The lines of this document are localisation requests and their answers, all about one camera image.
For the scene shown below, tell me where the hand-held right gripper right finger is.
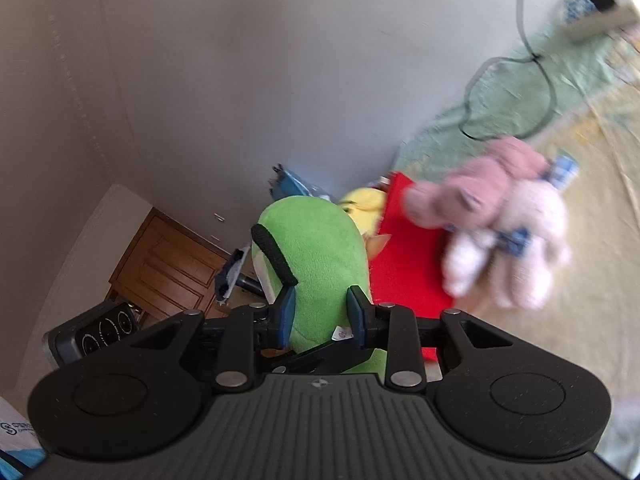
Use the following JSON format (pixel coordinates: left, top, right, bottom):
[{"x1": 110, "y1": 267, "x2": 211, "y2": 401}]
[{"x1": 346, "y1": 285, "x2": 515, "y2": 392}]

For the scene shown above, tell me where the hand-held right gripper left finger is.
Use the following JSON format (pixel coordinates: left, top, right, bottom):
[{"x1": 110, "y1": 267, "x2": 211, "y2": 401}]
[{"x1": 129, "y1": 285, "x2": 299, "y2": 394}]

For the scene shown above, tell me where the green plush toy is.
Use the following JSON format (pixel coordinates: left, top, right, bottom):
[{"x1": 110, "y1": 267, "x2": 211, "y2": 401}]
[{"x1": 250, "y1": 195, "x2": 388, "y2": 376}]

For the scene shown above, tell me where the red box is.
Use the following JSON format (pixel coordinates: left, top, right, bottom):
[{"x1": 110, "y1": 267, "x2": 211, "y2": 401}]
[{"x1": 367, "y1": 172, "x2": 456, "y2": 363}]

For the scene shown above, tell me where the yellow plush toy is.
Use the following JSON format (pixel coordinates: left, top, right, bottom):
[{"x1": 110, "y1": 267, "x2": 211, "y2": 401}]
[{"x1": 340, "y1": 187, "x2": 392, "y2": 252}]

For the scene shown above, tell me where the blue packet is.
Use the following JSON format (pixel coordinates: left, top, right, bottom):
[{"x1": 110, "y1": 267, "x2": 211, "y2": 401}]
[{"x1": 270, "y1": 164, "x2": 335, "y2": 202}]

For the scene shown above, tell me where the wooden door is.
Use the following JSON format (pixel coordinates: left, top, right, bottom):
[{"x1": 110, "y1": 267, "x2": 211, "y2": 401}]
[{"x1": 107, "y1": 207, "x2": 242, "y2": 322}]

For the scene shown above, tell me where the pink and white plush toy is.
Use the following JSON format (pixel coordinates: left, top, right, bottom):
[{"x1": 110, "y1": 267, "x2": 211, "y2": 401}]
[{"x1": 402, "y1": 136, "x2": 573, "y2": 311}]

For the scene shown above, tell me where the grey appliance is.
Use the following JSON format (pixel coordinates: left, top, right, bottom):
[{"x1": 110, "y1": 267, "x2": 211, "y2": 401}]
[{"x1": 42, "y1": 300, "x2": 144, "y2": 368}]

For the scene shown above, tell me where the white blue printed bag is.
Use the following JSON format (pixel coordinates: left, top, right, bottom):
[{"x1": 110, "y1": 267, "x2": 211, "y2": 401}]
[{"x1": 0, "y1": 395, "x2": 49, "y2": 477}]

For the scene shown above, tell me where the white power strip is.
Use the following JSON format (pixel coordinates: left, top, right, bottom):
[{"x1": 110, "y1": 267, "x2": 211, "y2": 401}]
[{"x1": 564, "y1": 0, "x2": 640, "y2": 43}]

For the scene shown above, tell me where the black charging cable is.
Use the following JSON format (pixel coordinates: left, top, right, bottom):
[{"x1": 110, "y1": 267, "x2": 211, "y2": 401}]
[{"x1": 460, "y1": 0, "x2": 557, "y2": 141}]

